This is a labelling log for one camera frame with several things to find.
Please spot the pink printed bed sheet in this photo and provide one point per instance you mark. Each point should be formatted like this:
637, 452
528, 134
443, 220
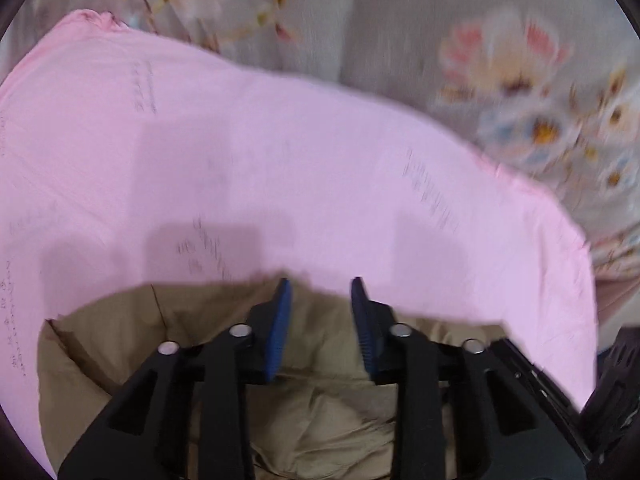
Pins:
250, 160

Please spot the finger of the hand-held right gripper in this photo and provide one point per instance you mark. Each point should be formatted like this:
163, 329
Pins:
540, 385

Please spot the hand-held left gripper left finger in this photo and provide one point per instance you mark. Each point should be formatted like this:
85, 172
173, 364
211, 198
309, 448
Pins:
278, 330

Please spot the grey floral blanket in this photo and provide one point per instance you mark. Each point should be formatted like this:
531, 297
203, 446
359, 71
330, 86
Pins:
400, 35

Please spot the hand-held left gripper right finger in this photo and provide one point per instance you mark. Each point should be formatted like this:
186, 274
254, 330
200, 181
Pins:
364, 330

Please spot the khaki garment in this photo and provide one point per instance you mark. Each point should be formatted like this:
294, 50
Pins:
325, 410

